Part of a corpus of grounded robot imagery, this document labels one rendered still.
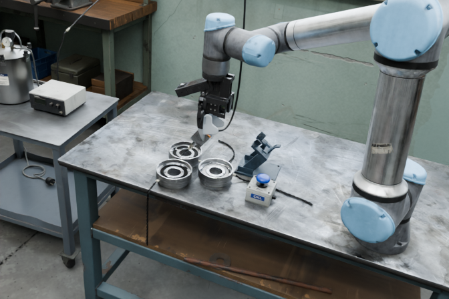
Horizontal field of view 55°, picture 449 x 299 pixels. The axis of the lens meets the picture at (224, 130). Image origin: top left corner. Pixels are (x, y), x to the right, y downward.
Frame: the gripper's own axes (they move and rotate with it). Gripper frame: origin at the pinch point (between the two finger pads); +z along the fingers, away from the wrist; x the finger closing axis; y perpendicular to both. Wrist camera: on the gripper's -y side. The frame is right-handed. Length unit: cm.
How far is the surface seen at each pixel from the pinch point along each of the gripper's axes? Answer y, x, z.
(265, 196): 22.6, -7.7, 9.8
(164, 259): -5.2, -12.2, 41.7
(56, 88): -80, 34, 17
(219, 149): 1.1, 14.6, 13.3
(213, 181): 6.8, -6.8, 10.7
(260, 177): 19.8, -5.2, 5.9
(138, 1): -105, 149, 6
